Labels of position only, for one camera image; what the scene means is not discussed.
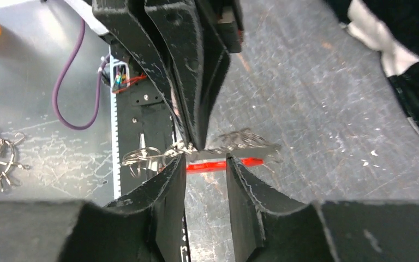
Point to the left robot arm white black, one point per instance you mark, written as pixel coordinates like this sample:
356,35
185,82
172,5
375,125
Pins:
86,18

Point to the metal key holder red handle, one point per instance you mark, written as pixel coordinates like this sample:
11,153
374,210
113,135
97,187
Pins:
252,148

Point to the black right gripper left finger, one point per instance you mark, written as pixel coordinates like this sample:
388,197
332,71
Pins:
143,225

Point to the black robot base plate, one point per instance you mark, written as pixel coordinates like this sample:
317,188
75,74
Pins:
143,120

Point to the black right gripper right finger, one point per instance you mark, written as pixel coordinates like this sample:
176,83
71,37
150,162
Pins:
267,225

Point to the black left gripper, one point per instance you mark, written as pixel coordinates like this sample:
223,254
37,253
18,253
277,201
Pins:
183,47

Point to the black white checkered pillow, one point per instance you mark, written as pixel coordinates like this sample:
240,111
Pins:
392,29

